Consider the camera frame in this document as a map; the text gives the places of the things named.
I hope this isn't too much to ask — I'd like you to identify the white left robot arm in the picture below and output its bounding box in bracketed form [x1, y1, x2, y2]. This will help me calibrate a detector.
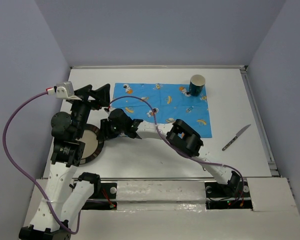
[19, 82, 111, 240]

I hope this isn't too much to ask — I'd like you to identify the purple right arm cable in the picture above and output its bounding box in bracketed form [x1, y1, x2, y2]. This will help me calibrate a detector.
[107, 95, 248, 208]

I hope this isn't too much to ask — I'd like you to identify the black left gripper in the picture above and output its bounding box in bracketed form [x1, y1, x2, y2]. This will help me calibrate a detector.
[68, 83, 110, 139]

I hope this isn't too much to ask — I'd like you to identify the dark green ceramic mug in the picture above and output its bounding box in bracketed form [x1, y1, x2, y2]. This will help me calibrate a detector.
[189, 74, 206, 97]

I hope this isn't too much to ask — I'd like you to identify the blue space-print cloth placemat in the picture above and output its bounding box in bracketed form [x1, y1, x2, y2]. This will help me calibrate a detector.
[111, 83, 212, 138]

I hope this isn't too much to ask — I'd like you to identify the black rimmed dinner plate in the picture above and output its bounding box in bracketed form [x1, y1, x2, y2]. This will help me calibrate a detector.
[80, 124, 104, 165]

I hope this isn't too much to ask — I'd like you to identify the silver knife black handle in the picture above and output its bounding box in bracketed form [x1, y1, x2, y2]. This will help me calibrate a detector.
[222, 124, 251, 151]

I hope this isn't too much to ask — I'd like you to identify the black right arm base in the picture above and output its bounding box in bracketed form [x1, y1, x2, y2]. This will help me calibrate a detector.
[204, 180, 253, 210]

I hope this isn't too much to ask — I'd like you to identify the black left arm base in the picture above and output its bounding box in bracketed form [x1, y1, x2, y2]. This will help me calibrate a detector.
[82, 182, 117, 211]

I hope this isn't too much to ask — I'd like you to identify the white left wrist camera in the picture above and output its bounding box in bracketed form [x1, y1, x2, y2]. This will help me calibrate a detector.
[46, 81, 75, 100]

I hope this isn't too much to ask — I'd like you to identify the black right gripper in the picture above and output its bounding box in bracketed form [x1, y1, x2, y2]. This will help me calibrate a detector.
[96, 118, 126, 140]

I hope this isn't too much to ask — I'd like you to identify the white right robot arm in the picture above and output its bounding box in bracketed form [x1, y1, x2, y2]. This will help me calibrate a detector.
[99, 107, 244, 196]

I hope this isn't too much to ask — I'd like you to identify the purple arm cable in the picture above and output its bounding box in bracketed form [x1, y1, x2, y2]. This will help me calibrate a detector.
[2, 90, 113, 235]
[107, 95, 248, 208]

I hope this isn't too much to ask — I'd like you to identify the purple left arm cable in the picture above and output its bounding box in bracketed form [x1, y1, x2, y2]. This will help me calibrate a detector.
[2, 90, 113, 235]

